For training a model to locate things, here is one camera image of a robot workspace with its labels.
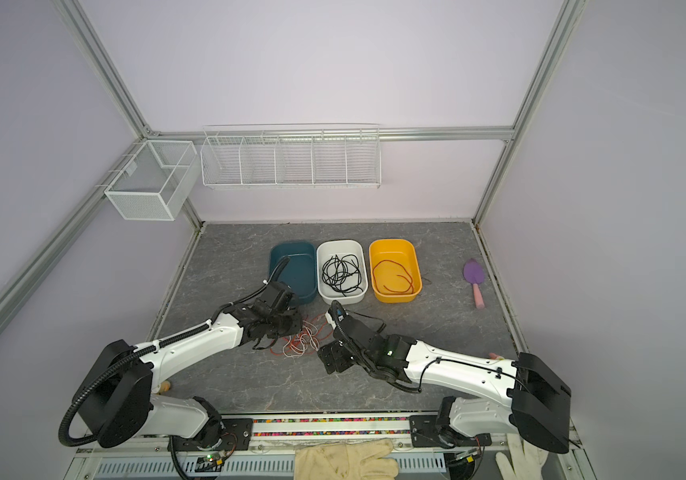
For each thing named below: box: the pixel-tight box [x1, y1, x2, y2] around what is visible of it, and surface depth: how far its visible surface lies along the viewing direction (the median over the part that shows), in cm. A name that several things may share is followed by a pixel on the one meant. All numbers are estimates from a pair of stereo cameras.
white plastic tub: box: [316, 239, 369, 305], surface depth 105 cm
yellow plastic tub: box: [369, 238, 423, 304], surface depth 107 cm
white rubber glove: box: [495, 433, 549, 480], surface depth 71 cm
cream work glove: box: [294, 439, 399, 480], surface depth 71 cm
